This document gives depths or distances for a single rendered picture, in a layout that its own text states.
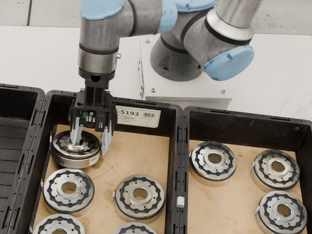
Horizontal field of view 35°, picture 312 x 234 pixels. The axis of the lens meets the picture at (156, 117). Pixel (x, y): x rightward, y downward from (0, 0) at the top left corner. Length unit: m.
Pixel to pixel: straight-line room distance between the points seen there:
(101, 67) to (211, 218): 0.39
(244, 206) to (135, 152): 0.27
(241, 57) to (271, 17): 1.85
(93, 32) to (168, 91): 0.44
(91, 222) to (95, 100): 0.25
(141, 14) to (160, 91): 0.39
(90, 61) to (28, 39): 0.66
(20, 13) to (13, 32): 1.19
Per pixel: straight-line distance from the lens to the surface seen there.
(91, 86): 0.93
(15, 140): 1.15
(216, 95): 1.31
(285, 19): 3.00
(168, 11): 0.97
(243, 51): 1.12
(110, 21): 0.89
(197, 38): 1.16
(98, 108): 0.95
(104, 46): 0.91
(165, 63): 1.31
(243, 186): 1.12
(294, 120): 1.14
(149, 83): 1.30
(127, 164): 1.10
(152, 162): 1.11
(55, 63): 1.48
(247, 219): 1.08
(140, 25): 0.93
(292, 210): 1.08
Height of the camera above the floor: 1.74
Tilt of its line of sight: 50 degrees down
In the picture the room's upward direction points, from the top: 10 degrees clockwise
